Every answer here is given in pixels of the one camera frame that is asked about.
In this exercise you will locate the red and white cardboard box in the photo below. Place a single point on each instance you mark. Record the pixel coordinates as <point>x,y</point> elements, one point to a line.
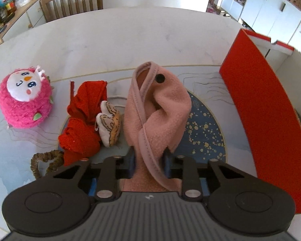
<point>266,110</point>

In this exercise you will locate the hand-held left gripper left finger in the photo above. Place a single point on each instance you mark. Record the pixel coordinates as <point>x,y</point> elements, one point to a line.
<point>132,161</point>

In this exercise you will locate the red cloth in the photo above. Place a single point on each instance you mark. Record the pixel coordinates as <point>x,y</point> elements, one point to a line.
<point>77,135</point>

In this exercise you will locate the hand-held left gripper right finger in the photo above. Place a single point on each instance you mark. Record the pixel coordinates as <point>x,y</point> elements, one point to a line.
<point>166,161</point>

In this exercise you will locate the pink round plush toy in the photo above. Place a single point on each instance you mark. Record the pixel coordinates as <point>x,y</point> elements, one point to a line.
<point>17,110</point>

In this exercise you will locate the patterned floor rug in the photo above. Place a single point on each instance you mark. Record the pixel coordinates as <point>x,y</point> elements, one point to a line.
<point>211,10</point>

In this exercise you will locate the white wall cabinet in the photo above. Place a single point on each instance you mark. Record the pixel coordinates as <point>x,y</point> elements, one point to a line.
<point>266,12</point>

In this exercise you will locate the wooden slat-back chair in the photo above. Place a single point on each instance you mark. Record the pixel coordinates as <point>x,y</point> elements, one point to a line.
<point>70,2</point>

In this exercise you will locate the pink fleece garment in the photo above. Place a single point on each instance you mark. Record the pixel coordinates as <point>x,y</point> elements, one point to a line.
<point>165,105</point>

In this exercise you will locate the white sideboard with wooden top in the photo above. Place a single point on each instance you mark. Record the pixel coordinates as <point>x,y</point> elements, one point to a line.
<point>22,20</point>

